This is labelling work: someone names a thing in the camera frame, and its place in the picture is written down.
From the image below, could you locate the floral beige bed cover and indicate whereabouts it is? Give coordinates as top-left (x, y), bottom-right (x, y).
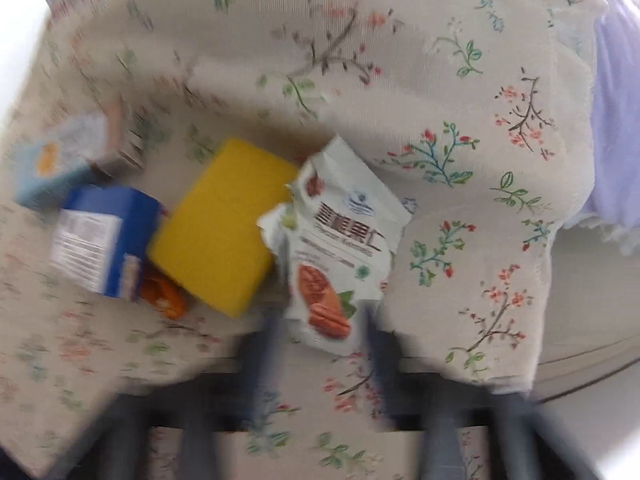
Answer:
top-left (1, 0), bottom-right (606, 474)

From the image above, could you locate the dark blue white carton box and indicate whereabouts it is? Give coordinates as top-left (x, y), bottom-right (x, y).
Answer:
top-left (50, 185), bottom-right (163, 301)

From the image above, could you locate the orange crumpled wrapper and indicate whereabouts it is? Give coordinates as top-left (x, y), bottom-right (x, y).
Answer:
top-left (139, 266), bottom-right (188, 321)

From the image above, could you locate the white nut snack wrapper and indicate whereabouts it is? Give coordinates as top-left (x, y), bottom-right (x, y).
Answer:
top-left (257, 138), bottom-right (411, 356)

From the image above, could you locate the light blue carton box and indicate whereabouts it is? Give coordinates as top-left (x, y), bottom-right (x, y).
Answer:
top-left (13, 98), bottom-right (144, 210)

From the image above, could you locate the yellow sponge block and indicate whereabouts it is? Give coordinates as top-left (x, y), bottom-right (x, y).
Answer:
top-left (148, 139), bottom-right (298, 318)

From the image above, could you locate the lavender purple blanket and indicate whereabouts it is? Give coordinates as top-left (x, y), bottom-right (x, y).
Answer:
top-left (567, 0), bottom-right (639, 256)

